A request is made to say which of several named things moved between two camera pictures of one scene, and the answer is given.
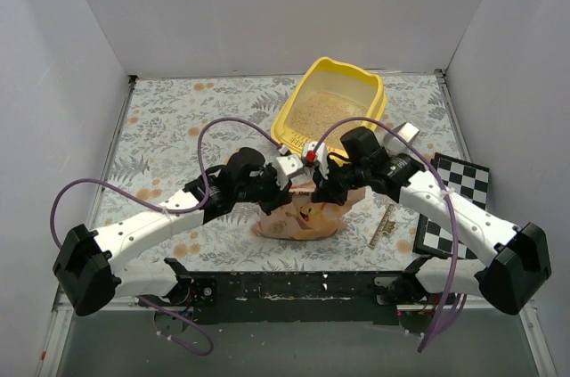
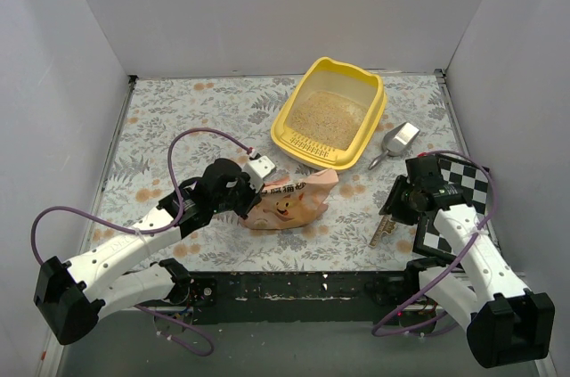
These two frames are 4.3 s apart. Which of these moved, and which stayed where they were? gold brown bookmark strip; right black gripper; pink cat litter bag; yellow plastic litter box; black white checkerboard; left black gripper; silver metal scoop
Moved: pink cat litter bag; right black gripper; left black gripper
Stayed: silver metal scoop; yellow plastic litter box; gold brown bookmark strip; black white checkerboard
